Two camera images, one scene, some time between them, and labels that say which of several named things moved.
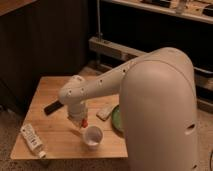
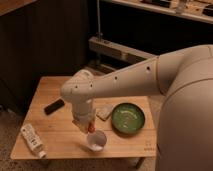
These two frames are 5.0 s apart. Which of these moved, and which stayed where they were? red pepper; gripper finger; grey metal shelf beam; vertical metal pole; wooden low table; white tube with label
Moved: red pepper; gripper finger
Stayed: grey metal shelf beam; vertical metal pole; white tube with label; wooden low table
